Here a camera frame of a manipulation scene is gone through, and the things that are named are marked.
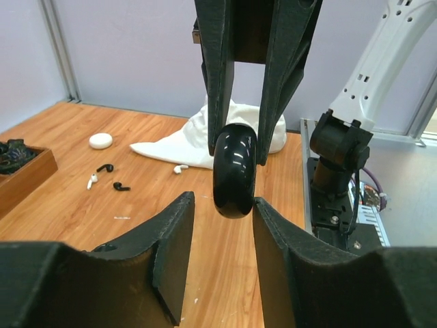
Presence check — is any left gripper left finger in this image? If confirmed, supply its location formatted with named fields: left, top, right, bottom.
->
left=1, top=191, right=195, bottom=327

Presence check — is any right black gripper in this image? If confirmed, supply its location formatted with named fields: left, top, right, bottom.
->
left=195, top=0, right=322, bottom=165

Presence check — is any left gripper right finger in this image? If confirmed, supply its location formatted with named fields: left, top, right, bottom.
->
left=253, top=197, right=436, bottom=327

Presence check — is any black earbud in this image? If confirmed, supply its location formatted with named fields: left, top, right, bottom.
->
left=96, top=163, right=114, bottom=172
left=113, top=182, right=131, bottom=191

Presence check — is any black charging case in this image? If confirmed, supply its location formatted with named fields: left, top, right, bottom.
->
left=213, top=123, right=257, bottom=219

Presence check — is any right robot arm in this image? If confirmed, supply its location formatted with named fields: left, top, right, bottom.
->
left=195, top=1, right=436, bottom=165

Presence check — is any white charging case right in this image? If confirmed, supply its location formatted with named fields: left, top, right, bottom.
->
left=89, top=133, right=113, bottom=150

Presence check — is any white earbud centre right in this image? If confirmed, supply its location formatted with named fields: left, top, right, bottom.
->
left=87, top=174, right=98, bottom=190

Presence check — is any white earbud near cloth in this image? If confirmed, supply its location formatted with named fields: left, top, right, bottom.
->
left=173, top=165, right=189, bottom=175

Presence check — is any crumpled white cloth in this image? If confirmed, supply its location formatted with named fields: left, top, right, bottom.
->
left=129, top=98, right=287, bottom=170

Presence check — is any wooden compartment tray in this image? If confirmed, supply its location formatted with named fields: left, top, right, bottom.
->
left=1, top=147, right=58, bottom=218

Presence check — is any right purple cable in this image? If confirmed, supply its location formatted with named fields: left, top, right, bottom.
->
left=361, top=167, right=390, bottom=209

